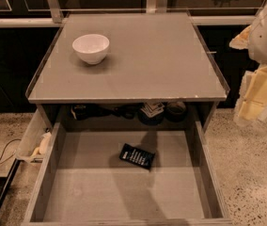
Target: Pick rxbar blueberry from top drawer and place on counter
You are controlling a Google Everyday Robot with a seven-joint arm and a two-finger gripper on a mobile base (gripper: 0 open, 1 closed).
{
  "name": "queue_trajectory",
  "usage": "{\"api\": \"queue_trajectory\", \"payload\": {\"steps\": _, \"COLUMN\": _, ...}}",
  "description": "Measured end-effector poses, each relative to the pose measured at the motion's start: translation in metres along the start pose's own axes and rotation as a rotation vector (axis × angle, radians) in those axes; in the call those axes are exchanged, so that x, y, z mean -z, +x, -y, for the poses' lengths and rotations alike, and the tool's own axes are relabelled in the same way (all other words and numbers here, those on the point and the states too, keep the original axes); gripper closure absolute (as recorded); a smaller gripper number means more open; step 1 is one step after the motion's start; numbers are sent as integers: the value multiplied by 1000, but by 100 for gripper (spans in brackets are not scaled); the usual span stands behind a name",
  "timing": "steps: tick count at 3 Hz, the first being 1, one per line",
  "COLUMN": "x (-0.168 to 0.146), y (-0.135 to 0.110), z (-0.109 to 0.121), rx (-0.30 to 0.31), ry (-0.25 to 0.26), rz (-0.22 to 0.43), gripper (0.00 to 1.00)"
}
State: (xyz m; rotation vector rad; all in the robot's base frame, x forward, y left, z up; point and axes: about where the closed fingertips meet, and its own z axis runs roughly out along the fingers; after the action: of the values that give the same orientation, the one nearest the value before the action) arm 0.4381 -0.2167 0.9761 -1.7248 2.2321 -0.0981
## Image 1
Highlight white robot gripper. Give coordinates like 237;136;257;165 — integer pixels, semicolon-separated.
229;4;267;122

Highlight dark blue rxbar wrapper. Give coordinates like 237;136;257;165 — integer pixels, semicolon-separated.
119;143;155;170

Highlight dark round container under counter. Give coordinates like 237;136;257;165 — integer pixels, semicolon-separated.
165;102;187;122

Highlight white packet under counter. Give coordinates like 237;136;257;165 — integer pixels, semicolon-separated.
141;103;165;118

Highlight grey cabinet with counter top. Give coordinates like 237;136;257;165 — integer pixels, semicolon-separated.
24;11;231;134

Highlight black object under counter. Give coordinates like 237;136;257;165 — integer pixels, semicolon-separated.
71;104;113;121

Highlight open grey wooden drawer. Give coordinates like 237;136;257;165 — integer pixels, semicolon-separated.
22;121;232;226

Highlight white ceramic bowl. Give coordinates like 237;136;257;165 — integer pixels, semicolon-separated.
72;34;110;65

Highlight cream items in side bin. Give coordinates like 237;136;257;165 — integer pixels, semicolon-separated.
31;132;51;157

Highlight metal rail frame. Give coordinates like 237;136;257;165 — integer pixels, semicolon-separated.
0;0;267;28

